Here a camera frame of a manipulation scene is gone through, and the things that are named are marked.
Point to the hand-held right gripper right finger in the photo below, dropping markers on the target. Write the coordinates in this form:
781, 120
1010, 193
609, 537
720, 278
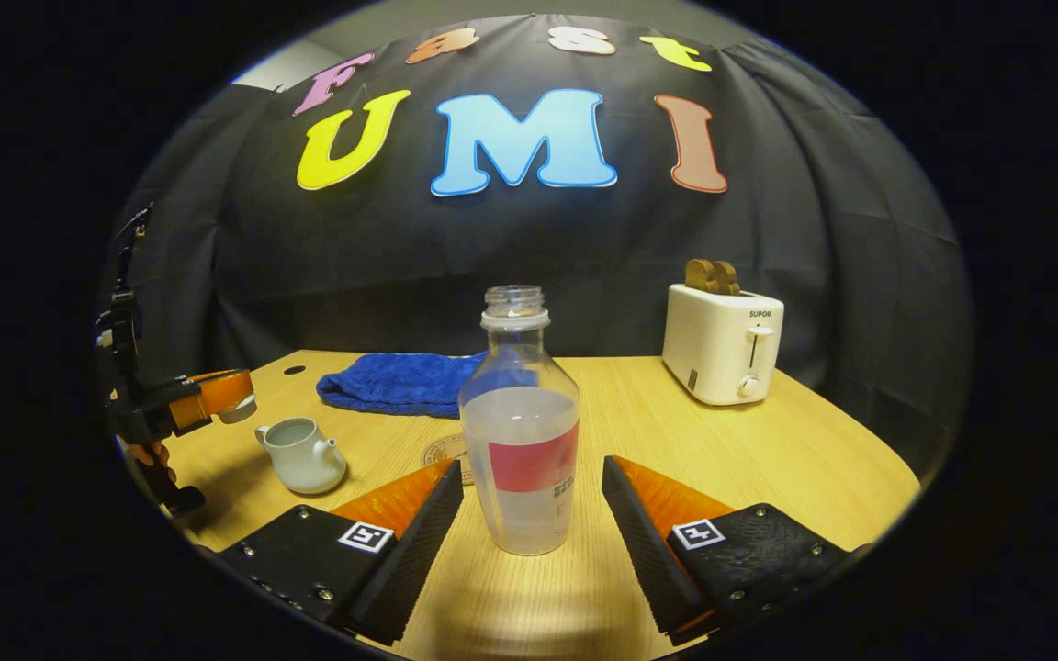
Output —
648, 551

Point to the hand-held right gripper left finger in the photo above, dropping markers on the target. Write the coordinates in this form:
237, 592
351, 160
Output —
410, 551

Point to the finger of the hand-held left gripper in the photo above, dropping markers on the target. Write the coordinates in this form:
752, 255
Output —
217, 374
217, 397

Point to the round wooden coaster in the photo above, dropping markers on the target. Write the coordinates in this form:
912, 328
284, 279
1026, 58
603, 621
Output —
444, 454

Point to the white ceramic teacup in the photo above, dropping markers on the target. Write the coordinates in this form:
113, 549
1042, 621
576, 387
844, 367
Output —
301, 459

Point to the clear plastic water bottle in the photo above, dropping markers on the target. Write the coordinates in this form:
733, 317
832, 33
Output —
520, 431

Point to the blue towel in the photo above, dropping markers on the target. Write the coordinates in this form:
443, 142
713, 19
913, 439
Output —
400, 384

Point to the white toaster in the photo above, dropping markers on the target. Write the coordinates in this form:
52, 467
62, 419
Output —
717, 349

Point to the brown bread slice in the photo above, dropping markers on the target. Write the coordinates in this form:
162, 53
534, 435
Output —
698, 275
727, 278

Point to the black backdrop cloth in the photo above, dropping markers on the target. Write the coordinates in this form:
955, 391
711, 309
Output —
492, 248

